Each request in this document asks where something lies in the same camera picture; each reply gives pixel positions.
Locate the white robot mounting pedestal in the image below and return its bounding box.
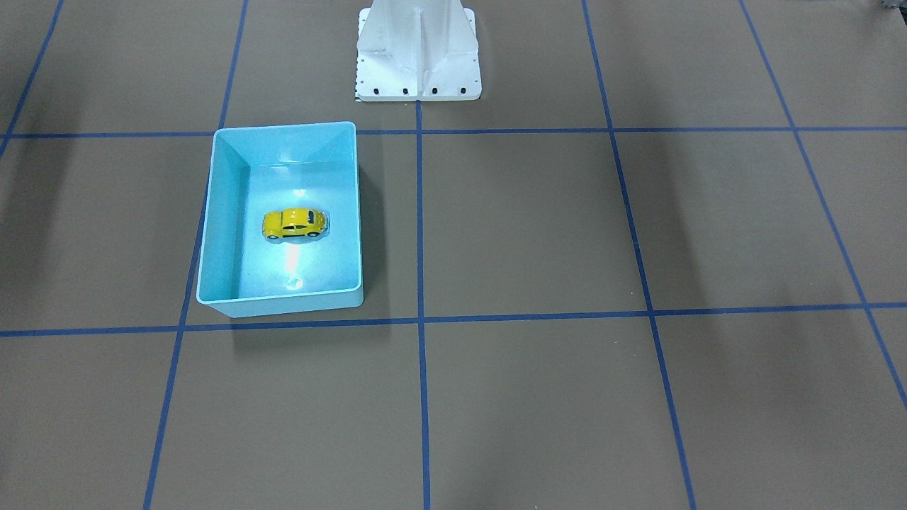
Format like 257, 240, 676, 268
354, 1, 483, 101

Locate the light blue plastic bin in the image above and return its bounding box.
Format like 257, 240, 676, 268
196, 120, 365, 317

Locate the yellow beetle toy car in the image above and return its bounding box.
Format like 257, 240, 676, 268
261, 208, 329, 242

